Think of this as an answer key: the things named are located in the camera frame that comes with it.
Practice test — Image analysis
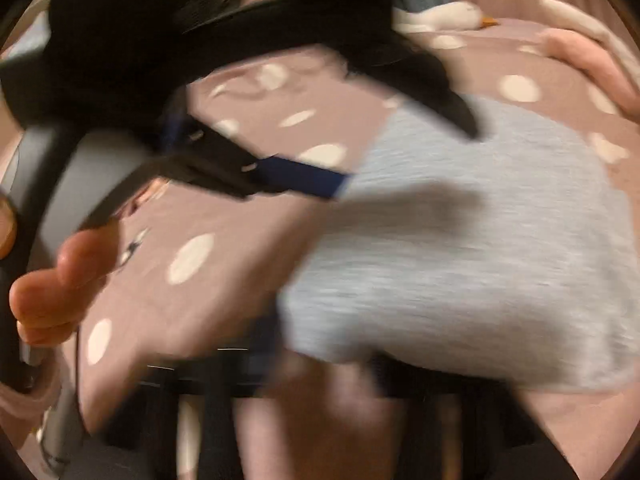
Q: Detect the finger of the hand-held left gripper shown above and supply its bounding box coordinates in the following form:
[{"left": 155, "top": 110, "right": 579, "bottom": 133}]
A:
[
  {"left": 160, "top": 127, "right": 353, "bottom": 202},
  {"left": 345, "top": 42, "right": 482, "bottom": 142}
]

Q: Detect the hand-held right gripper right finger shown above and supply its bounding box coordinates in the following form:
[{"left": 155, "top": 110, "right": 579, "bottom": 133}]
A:
[{"left": 372, "top": 352, "right": 581, "bottom": 480}]

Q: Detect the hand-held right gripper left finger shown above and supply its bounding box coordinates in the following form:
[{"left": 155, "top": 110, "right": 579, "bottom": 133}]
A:
[{"left": 142, "top": 307, "right": 283, "bottom": 480}]

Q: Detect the grey printed sweatshirt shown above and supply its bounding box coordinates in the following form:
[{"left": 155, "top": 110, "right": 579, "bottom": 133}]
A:
[{"left": 277, "top": 94, "right": 640, "bottom": 397}]

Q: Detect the person's left hand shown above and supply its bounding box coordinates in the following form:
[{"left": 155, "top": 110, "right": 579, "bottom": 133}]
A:
[{"left": 0, "top": 195, "right": 123, "bottom": 348}]

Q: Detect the white goose plush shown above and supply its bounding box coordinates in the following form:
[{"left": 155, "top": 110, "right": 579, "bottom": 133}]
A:
[{"left": 394, "top": 2, "right": 501, "bottom": 34}]

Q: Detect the pink dotted duvet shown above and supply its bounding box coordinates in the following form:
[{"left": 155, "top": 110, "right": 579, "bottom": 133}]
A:
[{"left": 10, "top": 15, "right": 640, "bottom": 480}]

